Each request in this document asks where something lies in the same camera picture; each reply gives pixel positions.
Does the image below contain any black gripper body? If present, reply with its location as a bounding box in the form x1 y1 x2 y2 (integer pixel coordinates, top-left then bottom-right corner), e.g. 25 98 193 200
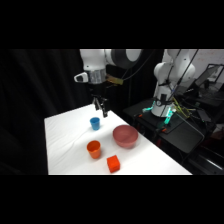
88 81 108 99

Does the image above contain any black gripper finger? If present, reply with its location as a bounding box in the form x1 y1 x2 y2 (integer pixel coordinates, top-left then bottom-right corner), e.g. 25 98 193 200
92 96 102 112
100 97 110 119

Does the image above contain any blue cup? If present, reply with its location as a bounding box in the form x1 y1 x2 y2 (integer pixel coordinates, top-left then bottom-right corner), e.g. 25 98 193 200
89 116 101 131

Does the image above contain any pink bowl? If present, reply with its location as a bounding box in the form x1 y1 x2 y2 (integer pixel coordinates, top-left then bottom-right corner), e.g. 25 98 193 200
112 124 140 150

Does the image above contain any orange cup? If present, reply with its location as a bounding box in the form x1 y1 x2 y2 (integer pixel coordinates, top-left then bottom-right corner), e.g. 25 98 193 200
86 139 102 160

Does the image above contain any orange cube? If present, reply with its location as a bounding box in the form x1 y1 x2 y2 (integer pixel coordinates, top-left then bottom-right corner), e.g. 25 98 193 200
106 154 121 174

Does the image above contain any black curtain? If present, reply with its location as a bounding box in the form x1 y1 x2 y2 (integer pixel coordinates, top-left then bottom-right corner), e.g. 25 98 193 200
0 49 165 176

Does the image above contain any green light strip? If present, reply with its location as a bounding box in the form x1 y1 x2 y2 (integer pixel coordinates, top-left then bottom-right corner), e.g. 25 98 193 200
164 107 175 127

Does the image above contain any black robot stand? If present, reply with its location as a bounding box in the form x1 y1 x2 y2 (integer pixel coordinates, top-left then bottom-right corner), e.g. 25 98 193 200
122 97 207 155

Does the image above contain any dark laptop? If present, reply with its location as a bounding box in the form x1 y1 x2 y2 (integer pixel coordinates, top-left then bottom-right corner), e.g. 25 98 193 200
194 64 224 92

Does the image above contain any yellowish wrist camera mount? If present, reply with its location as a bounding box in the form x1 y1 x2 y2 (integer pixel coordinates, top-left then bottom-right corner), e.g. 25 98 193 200
105 74 125 87

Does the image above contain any yellow-green cable bundle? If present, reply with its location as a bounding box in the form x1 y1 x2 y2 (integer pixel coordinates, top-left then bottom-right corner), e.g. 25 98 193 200
171 98 193 120

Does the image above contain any black base cable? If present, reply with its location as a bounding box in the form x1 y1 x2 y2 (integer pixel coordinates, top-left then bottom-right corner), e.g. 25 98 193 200
165 49 200 101

